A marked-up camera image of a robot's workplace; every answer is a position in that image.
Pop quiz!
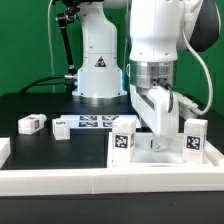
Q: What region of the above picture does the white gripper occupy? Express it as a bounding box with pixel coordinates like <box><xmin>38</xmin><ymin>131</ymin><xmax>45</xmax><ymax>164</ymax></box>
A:
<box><xmin>130</xmin><ymin>85</ymin><xmax>179</xmax><ymax>151</ymax></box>

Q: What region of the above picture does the white square tabletop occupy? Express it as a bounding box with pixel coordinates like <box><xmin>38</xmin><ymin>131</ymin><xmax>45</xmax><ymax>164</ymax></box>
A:
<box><xmin>107</xmin><ymin>133</ymin><xmax>214</xmax><ymax>168</ymax></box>

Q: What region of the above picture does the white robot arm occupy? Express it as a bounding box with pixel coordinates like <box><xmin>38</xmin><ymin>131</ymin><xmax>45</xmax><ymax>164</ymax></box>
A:
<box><xmin>56</xmin><ymin>0</ymin><xmax>221</xmax><ymax>149</ymax></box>

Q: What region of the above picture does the white right fence wall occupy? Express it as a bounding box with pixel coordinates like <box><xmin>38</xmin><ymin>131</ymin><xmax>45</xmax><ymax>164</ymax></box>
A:
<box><xmin>205</xmin><ymin>142</ymin><xmax>224</xmax><ymax>167</ymax></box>

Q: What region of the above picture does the white fence wall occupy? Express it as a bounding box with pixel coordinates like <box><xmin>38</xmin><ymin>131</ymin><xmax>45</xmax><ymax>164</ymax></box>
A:
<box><xmin>0</xmin><ymin>167</ymin><xmax>224</xmax><ymax>196</ymax></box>
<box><xmin>205</xmin><ymin>142</ymin><xmax>224</xmax><ymax>167</ymax></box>
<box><xmin>0</xmin><ymin>138</ymin><xmax>11</xmax><ymax>169</ymax></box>

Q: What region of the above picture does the white marker base plate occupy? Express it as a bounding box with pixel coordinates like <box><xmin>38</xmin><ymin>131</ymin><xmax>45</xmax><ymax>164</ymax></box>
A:
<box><xmin>59</xmin><ymin>114</ymin><xmax>143</xmax><ymax>130</ymax></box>

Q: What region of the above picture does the black cable bundle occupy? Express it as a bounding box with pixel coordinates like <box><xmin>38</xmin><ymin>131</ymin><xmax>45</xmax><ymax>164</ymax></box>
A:
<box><xmin>19</xmin><ymin>75</ymin><xmax>78</xmax><ymax>94</ymax></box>

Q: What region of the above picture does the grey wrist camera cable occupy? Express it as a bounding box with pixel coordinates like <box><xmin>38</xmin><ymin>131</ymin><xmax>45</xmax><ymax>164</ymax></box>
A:
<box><xmin>179</xmin><ymin>0</ymin><xmax>214</xmax><ymax>117</ymax></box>

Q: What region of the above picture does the white front fence wall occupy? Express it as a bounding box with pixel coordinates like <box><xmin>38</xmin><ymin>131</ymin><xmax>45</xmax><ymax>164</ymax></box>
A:
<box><xmin>0</xmin><ymin>167</ymin><xmax>224</xmax><ymax>196</ymax></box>

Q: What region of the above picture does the white left fence wall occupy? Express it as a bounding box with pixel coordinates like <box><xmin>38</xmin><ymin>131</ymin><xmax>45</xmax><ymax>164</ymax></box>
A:
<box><xmin>0</xmin><ymin>138</ymin><xmax>11</xmax><ymax>169</ymax></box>

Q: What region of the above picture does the white thin cable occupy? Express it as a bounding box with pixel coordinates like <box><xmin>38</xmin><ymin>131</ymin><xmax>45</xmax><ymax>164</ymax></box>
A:
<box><xmin>47</xmin><ymin>0</ymin><xmax>56</xmax><ymax>94</ymax></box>

